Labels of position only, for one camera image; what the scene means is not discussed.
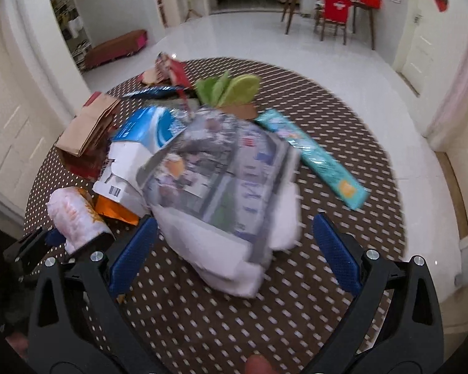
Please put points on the white plastic bag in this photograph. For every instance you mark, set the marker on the white plastic bag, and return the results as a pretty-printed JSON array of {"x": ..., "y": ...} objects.
[{"x": 225, "y": 262}]

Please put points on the person's right hand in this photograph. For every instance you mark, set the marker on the person's right hand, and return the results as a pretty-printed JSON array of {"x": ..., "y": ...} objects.
[{"x": 257, "y": 364}]

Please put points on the red covered chair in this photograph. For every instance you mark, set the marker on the red covered chair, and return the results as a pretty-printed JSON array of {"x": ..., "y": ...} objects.
[{"x": 335, "y": 12}]

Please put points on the pink curtain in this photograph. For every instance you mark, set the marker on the pink curtain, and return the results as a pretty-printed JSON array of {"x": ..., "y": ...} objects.
[{"x": 453, "y": 109}]

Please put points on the wooden dining table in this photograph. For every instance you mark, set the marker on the wooden dining table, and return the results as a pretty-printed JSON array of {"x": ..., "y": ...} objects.
[{"x": 290, "y": 6}]

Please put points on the green paper leaves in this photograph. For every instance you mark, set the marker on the green paper leaves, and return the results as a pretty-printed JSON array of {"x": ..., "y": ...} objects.
[{"x": 227, "y": 90}]

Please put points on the newspaper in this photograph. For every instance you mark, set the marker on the newspaper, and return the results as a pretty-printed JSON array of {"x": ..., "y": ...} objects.
[{"x": 225, "y": 172}]

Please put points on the brown paper bag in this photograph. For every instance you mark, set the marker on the brown paper bag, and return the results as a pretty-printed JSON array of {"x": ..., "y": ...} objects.
[{"x": 89, "y": 125}]

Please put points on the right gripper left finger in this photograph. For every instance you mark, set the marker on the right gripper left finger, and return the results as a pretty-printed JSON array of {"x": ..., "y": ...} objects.
[{"x": 77, "y": 324}]

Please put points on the white door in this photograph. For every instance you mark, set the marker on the white door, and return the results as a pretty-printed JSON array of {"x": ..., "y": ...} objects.
[{"x": 426, "y": 27}]

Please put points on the teal snack wrapper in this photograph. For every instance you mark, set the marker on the teal snack wrapper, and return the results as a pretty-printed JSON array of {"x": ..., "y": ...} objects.
[{"x": 323, "y": 164}]

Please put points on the white shelf rack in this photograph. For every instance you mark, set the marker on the white shelf rack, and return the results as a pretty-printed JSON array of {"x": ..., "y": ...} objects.
[{"x": 73, "y": 30}]

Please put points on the brown pink bench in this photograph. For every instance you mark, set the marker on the brown pink bench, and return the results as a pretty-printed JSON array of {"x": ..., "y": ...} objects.
[{"x": 111, "y": 50}]

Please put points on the blue white carton box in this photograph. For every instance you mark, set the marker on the blue white carton box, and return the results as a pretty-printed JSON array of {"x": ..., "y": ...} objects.
[{"x": 135, "y": 150}]

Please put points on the white orange wrapper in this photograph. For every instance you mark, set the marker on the white orange wrapper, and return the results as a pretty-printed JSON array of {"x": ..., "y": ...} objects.
[{"x": 72, "y": 213}]

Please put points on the red patterned paper bag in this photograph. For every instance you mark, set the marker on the red patterned paper bag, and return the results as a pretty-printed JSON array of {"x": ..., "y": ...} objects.
[{"x": 166, "y": 71}]

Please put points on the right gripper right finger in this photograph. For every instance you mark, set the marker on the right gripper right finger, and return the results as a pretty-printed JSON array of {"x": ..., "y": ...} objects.
[{"x": 393, "y": 324}]

